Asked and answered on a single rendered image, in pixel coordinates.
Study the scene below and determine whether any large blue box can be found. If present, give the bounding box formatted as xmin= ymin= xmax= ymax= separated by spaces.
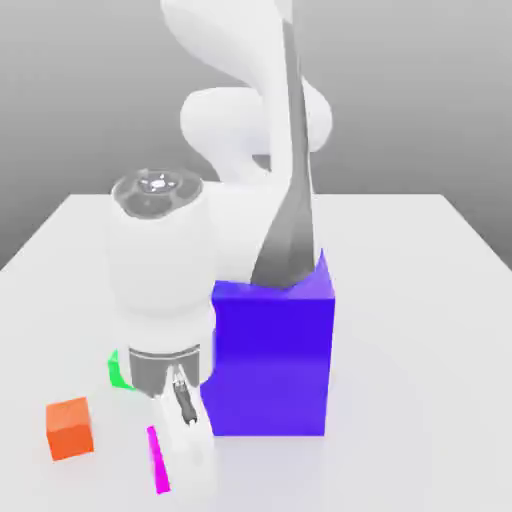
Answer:
xmin=198 ymin=246 xmax=337 ymax=438

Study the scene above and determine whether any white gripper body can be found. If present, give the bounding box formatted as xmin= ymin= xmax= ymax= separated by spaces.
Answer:
xmin=154 ymin=393 xmax=220 ymax=499

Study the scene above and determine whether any small orange cube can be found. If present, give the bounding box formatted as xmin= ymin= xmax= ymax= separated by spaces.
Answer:
xmin=44 ymin=396 xmax=96 ymax=463

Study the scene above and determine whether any small magenta cube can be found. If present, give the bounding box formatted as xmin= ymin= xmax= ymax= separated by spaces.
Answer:
xmin=145 ymin=425 xmax=172 ymax=496

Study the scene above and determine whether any small green cube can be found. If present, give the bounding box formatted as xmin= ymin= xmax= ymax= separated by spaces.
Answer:
xmin=106 ymin=348 xmax=138 ymax=392

